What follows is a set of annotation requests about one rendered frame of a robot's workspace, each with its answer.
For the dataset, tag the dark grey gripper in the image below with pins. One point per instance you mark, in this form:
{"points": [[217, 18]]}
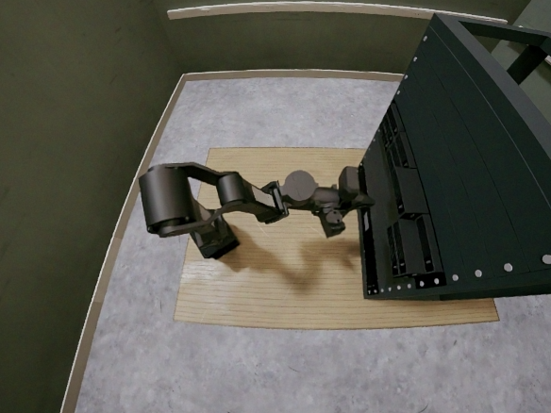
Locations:
{"points": [[352, 198]]}

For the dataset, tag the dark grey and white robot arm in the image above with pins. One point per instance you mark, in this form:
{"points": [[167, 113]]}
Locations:
{"points": [[170, 209]]}

